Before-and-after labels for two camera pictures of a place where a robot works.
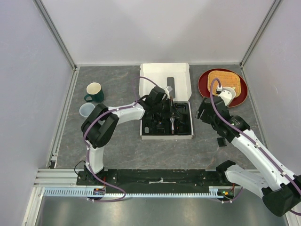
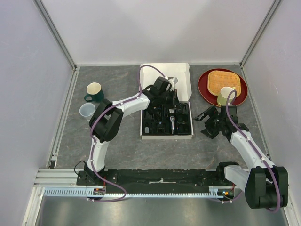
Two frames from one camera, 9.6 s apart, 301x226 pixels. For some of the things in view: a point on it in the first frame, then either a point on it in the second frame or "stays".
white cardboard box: (177, 76) stays
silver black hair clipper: (172, 120) stays
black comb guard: (160, 130) stays
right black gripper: (203, 117) to (213, 113)
